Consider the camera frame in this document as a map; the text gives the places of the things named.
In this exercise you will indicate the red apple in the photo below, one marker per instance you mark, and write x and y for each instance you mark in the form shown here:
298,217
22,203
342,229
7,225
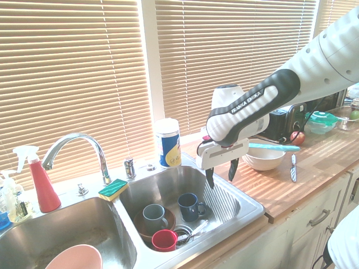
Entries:
298,138

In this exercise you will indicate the small chrome sink cap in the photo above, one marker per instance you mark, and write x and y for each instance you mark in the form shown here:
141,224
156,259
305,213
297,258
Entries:
151,167

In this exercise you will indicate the large cream bowl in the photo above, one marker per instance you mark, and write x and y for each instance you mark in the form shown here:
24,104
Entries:
263,161

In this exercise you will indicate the clear soap dispenser bottle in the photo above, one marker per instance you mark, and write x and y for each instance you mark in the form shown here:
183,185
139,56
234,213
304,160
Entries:
8,196

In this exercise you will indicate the pink bowl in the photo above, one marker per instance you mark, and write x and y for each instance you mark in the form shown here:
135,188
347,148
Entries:
75,259

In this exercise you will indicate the black toaster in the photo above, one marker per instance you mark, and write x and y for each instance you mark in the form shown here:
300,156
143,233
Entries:
283,123

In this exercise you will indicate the double stainless steel sink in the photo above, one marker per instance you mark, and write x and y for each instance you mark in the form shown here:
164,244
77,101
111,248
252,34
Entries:
224,193

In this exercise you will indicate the narrow tan window blind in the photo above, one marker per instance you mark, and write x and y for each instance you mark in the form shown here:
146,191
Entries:
333,14

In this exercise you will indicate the cream kitchen cabinet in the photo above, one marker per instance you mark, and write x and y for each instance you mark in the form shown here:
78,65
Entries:
305,243

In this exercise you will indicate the small blue dish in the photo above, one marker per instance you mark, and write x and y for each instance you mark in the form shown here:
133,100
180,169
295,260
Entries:
3,221

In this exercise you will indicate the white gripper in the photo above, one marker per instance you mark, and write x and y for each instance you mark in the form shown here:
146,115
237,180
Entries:
221,155

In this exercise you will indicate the small dark glass bottle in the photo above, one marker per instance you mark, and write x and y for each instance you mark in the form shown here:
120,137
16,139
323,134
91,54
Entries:
23,207

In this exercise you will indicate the metal sink drain strainer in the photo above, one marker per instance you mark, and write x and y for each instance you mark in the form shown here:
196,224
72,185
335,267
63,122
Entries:
183,231

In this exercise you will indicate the brown wooden bowl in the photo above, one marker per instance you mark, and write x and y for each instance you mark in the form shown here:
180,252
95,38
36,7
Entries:
140,228

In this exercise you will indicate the red mug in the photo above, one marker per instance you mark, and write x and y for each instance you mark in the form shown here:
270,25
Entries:
164,241

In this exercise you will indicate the green lidded plastic container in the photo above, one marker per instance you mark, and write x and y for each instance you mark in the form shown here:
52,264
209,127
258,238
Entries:
321,122

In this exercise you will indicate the dark blue mug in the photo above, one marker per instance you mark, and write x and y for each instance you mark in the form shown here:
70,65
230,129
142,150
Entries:
188,207

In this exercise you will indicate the red spray bottle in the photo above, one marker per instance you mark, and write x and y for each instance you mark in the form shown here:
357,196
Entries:
45,190

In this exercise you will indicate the chrome curved faucet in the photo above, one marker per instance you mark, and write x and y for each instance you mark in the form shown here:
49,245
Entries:
70,137

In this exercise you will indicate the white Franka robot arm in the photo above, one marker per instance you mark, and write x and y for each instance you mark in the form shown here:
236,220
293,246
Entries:
308,70

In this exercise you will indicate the green and yellow sponge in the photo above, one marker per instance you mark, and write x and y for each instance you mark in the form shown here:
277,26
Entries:
113,189

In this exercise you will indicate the green round fruit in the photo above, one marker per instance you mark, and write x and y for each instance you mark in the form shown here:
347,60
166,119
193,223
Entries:
355,114

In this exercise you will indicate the small chrome sprayer knob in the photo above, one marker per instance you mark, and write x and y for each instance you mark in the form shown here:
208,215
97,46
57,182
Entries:
82,190

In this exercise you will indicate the Lysol wipes canister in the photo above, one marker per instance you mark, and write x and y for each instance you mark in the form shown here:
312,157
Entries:
168,145

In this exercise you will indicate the wide tan window blind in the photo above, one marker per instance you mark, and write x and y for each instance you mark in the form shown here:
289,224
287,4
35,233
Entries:
70,70

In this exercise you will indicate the grey mug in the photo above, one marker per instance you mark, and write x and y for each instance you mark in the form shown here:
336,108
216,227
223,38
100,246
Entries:
153,218

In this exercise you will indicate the clear plastic container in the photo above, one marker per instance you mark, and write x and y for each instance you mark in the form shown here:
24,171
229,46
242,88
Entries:
346,123

